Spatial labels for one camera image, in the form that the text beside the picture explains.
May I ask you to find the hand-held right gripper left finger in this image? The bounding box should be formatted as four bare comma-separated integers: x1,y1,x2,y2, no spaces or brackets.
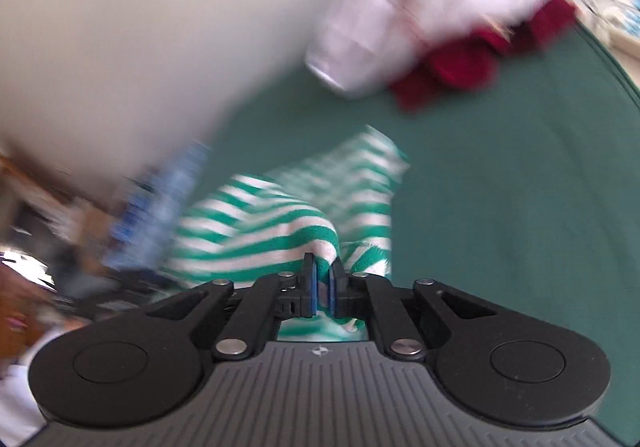
146,253,318,361

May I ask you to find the blue floral cloth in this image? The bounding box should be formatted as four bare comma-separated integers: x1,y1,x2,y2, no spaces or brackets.
107,142,211,273

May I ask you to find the dark red garment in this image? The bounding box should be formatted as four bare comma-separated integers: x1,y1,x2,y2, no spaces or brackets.
390,0,581,113

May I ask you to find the white garment with red print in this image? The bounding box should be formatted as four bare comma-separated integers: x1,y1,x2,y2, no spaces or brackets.
305,0,566,100

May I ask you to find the green white striped shirt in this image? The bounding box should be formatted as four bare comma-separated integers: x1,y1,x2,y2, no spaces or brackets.
160,124,412,342

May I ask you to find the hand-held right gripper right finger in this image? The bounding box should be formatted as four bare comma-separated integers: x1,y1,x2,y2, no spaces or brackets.
327,257,497,361

